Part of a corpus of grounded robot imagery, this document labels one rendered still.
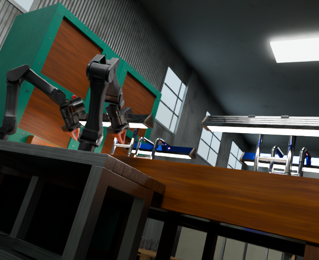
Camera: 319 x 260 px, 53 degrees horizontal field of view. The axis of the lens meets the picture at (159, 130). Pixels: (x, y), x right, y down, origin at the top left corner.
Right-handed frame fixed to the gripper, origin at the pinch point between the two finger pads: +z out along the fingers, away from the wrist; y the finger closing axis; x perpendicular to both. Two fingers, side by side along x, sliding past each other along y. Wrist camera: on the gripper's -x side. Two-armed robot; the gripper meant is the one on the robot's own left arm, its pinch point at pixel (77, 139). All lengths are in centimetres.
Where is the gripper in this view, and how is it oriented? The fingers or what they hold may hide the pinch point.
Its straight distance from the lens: 186.4
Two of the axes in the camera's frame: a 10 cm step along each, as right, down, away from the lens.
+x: -5.4, 4.5, -7.1
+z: 2.4, 8.9, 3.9
